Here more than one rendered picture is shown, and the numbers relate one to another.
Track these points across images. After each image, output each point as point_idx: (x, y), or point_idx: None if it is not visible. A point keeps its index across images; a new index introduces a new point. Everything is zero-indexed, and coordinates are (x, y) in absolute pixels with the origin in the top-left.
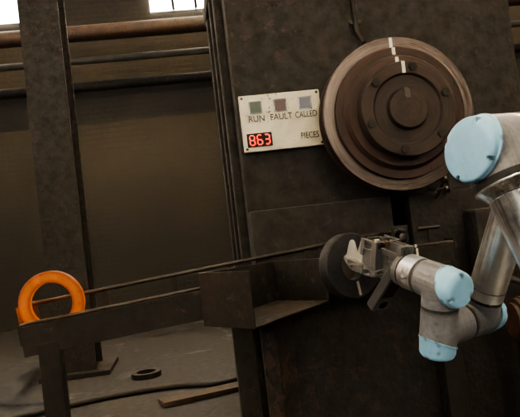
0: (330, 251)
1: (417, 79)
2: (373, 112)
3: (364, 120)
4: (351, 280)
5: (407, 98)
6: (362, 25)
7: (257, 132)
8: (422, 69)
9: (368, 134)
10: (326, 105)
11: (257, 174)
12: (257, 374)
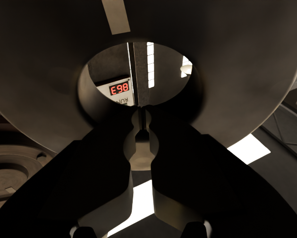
0: (233, 142)
1: (2, 196)
2: (42, 164)
3: (50, 156)
4: (164, 38)
5: (8, 186)
6: None
7: (121, 92)
8: (2, 204)
9: (39, 146)
10: None
11: (117, 60)
12: None
